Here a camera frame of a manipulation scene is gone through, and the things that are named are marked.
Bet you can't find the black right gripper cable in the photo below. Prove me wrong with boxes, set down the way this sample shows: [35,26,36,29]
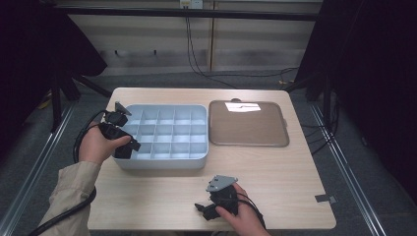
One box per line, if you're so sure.
[237,192,267,230]

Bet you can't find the black metal stand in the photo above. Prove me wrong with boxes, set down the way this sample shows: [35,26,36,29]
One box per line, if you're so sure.
[283,74,332,130]
[48,72,113,134]

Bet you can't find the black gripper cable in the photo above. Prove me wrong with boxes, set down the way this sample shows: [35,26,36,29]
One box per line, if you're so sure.
[237,192,267,230]
[28,109,114,236]

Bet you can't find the brown flat box lid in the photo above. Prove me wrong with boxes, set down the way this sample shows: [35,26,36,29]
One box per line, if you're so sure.
[208,99,290,148]

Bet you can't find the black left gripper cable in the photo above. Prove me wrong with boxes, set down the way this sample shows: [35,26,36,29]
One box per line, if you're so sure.
[28,109,114,236]

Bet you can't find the metal floor rail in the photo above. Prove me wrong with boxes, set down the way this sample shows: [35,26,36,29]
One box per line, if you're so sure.
[309,102,388,236]
[0,103,76,236]

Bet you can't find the person's left hand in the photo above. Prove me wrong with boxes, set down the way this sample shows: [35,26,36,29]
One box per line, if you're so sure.
[78,122,132,166]

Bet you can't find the black horizontal bar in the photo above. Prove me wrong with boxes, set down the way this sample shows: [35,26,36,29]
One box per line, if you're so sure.
[53,7,324,23]

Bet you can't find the light blue compartment storage box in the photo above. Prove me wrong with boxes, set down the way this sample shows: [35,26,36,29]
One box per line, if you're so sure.
[111,103,209,171]

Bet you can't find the black floor cables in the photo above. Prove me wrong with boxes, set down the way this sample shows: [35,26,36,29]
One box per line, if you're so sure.
[300,90,341,157]

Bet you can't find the black wall cables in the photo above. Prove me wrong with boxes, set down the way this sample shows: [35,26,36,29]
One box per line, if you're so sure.
[185,8,300,90]

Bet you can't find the dark curtain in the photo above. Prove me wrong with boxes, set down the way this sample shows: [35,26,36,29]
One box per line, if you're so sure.
[0,0,108,161]
[294,0,417,207]

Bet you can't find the white wall socket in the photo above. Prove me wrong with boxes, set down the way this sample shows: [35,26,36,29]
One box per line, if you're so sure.
[179,0,205,10]

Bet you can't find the black sock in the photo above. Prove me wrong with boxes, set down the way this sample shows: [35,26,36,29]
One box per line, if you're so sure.
[114,144,134,161]

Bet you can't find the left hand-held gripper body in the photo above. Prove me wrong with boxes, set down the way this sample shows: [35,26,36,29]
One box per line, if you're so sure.
[97,101,133,141]

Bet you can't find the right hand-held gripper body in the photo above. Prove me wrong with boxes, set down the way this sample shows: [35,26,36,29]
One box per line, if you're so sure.
[206,174,239,216]

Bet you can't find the person's right hand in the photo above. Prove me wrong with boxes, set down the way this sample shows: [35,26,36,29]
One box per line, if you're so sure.
[214,183,268,234]

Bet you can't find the grey tape piece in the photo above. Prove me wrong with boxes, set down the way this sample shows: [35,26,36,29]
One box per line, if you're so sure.
[314,194,337,205]

